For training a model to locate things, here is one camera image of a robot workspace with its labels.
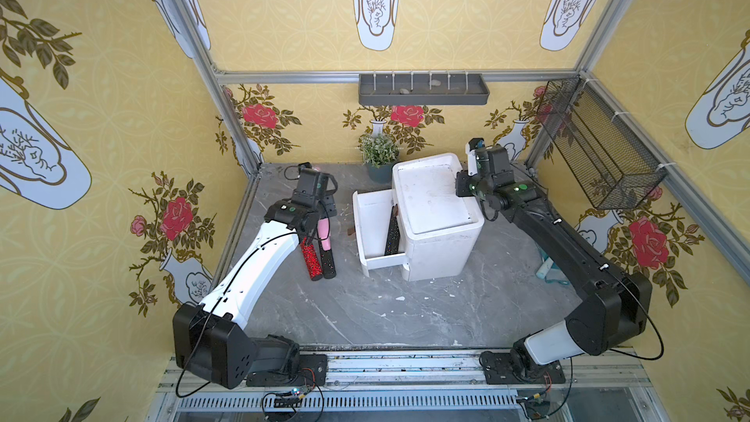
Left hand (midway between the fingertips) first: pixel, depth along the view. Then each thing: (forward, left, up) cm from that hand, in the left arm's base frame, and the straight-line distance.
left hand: (321, 201), depth 82 cm
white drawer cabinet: (-12, -32, +3) cm, 34 cm away
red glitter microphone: (-8, +5, -19) cm, 22 cm away
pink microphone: (-10, -1, -1) cm, 10 cm away
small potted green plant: (+25, -17, -6) cm, 31 cm away
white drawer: (+3, -14, -10) cm, 18 cm away
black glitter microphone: (-11, -1, -20) cm, 22 cm away
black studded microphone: (-7, -21, -10) cm, 24 cm away
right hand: (+4, -37, +4) cm, 37 cm away
